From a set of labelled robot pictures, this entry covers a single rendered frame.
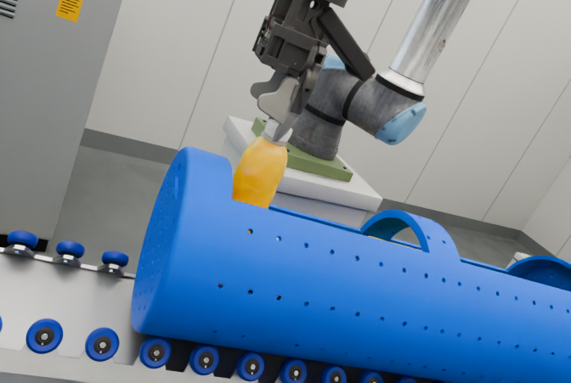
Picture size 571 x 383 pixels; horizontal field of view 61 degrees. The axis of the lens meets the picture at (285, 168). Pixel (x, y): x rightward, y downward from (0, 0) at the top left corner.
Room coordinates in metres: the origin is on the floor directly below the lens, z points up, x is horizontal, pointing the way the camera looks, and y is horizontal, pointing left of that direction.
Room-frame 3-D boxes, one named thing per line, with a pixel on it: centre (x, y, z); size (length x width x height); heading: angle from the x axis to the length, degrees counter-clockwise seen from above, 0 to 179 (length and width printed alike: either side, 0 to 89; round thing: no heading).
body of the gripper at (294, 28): (0.68, 0.06, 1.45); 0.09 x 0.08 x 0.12; 112
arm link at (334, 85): (1.17, -0.04, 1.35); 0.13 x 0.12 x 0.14; 64
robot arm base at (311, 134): (1.17, -0.03, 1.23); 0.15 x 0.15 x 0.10
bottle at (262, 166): (0.69, 0.03, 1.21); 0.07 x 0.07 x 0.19
